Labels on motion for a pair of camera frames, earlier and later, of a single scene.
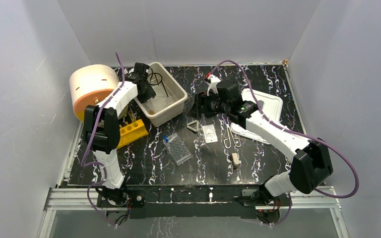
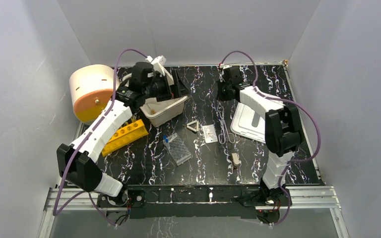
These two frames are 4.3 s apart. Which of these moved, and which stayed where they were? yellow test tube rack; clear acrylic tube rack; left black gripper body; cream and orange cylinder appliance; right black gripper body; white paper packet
Moved: right black gripper body; left black gripper body
Stayed: clear acrylic tube rack; white paper packet; cream and orange cylinder appliance; yellow test tube rack
